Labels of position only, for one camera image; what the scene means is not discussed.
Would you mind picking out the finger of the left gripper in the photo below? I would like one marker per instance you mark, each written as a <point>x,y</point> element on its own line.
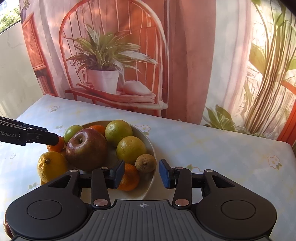
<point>36,134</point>

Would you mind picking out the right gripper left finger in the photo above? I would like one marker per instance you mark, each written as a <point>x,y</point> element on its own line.
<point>66,189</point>

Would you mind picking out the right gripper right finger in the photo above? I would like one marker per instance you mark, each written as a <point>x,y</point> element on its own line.
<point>183,181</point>

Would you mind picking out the orange tangerine left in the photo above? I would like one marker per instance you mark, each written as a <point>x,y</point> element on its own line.
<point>58,147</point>

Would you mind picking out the orange tangerine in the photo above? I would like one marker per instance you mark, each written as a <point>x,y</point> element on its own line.
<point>130,179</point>
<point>98,128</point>
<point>58,147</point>

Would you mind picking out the cream fruit bowl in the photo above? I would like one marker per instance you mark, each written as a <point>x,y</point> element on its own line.
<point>144,147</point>

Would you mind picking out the orange tangerine front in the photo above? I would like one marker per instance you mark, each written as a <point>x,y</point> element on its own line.
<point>130,179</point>

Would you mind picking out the small green fruit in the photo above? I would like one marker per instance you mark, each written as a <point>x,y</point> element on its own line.
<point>71,131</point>

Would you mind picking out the yellow lemon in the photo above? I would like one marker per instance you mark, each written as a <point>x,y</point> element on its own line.
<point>51,165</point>

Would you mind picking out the brown kiwi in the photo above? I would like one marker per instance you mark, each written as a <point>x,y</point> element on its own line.
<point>145,163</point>

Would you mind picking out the yellow-green orange front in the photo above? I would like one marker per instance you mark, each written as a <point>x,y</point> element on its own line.
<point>126,150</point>

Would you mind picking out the orange tangerine rear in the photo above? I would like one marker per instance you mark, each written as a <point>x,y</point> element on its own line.
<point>98,128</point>

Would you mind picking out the green orange rear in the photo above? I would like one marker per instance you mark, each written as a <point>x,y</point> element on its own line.
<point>116,130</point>

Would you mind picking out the floral checked tablecloth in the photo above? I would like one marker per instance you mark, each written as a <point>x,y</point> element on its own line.
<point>264,166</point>

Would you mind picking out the red apple at edge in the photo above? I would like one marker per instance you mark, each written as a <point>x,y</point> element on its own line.
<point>7,228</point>

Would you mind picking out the printed room backdrop cloth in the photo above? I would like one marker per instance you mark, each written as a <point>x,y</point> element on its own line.
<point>222,64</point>

